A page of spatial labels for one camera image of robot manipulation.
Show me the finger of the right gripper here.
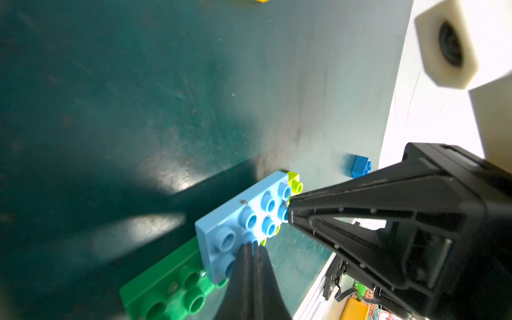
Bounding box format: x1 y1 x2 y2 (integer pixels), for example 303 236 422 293
289 143 511 319

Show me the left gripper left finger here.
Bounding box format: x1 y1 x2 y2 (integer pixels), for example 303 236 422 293
215 242 258 320

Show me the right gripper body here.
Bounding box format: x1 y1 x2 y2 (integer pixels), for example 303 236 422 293
469 75 512 173

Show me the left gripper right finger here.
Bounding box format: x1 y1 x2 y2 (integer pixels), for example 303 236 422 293
251 245 291 319

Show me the dark green lego brick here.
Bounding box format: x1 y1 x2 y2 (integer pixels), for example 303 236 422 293
119 237 228 319

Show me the light blue lego brick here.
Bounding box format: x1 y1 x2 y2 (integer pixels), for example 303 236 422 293
195 171 292 285

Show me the lime green lego brick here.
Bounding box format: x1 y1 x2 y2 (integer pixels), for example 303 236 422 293
261 171 303 246

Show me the small blue lego brick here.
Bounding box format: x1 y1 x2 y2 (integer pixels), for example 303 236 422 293
351 155 373 179

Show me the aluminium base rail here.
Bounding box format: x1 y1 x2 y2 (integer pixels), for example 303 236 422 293
293 253 337 320

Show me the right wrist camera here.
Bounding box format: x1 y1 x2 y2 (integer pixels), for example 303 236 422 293
414 0 512 91

